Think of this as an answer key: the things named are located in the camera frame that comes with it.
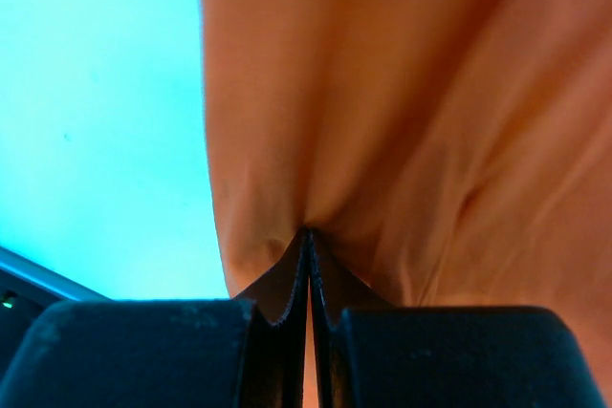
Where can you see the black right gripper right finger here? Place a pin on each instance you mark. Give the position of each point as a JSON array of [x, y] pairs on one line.
[[371, 353]]

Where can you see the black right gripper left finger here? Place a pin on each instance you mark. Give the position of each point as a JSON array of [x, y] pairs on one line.
[[244, 352]]

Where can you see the orange t shirt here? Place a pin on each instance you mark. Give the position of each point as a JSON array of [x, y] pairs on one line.
[[449, 152]]

